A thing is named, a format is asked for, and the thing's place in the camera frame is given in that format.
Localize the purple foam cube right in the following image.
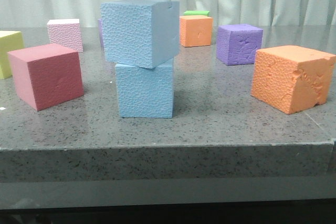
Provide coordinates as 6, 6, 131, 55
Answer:
216, 24, 264, 66

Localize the green foam cube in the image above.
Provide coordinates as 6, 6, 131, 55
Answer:
183, 10, 210, 16

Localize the orange foam cube front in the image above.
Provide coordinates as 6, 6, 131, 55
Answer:
251, 45, 335, 114

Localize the purple foam cube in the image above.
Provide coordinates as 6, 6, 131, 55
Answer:
98, 18, 104, 49
216, 24, 264, 66

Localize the orange foam cube back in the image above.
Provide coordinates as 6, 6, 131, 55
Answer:
180, 15, 213, 47

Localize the yellow foam cube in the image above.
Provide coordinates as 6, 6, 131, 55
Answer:
0, 30, 24, 79

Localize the purple foam cube back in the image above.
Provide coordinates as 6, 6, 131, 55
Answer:
98, 18, 104, 49

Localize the orange foam cube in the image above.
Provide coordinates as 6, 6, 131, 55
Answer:
180, 15, 213, 47
251, 45, 335, 114

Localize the pink foam cube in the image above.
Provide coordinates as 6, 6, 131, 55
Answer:
47, 19, 83, 52

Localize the red foam cube front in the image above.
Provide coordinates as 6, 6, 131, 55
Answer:
7, 44, 84, 111

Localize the light blue foam cube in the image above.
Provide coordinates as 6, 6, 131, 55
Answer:
115, 59, 174, 118
100, 0, 180, 69

